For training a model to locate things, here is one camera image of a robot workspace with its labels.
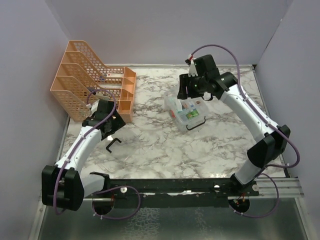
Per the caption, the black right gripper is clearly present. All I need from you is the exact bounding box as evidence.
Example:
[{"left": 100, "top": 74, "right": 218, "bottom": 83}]
[{"left": 177, "top": 72, "right": 207, "bottom": 100}]

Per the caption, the clear compartment tray insert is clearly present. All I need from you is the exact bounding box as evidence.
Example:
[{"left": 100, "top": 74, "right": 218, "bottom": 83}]
[{"left": 167, "top": 96, "right": 209, "bottom": 125}]

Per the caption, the clear teal pad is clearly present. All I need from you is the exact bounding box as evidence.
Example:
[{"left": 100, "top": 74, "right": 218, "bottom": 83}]
[{"left": 174, "top": 99, "right": 183, "bottom": 113}]

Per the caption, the clear medicine kit box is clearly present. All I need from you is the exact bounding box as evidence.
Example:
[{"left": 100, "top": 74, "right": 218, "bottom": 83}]
[{"left": 163, "top": 87, "right": 209, "bottom": 134}]

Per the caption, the small green box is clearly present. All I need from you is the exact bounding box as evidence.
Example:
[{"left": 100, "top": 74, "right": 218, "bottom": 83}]
[{"left": 186, "top": 111, "right": 199, "bottom": 119}]

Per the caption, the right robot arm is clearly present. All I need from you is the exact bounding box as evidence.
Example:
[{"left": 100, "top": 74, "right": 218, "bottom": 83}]
[{"left": 177, "top": 54, "right": 291, "bottom": 196}]

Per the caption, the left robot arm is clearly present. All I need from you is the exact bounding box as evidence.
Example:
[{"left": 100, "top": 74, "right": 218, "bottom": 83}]
[{"left": 41, "top": 100, "right": 126, "bottom": 215}]

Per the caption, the stapler in organizer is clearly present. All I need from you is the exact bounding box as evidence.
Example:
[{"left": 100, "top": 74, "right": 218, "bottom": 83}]
[{"left": 87, "top": 91, "right": 112, "bottom": 100}]

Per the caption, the red white box in organizer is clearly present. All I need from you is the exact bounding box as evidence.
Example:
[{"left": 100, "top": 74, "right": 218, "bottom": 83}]
[{"left": 106, "top": 73, "right": 124, "bottom": 78}]

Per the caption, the orange plastic file organizer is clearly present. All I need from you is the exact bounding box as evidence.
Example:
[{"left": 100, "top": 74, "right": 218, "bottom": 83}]
[{"left": 50, "top": 40, "right": 137, "bottom": 123}]

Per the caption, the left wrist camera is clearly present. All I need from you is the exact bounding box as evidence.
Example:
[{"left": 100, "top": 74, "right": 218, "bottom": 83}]
[{"left": 86, "top": 100, "right": 99, "bottom": 114}]

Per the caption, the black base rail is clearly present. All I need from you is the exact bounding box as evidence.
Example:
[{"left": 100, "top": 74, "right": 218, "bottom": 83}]
[{"left": 89, "top": 172, "right": 259, "bottom": 209}]

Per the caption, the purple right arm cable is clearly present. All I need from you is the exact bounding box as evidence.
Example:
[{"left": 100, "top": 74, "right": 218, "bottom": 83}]
[{"left": 189, "top": 44, "right": 301, "bottom": 218}]

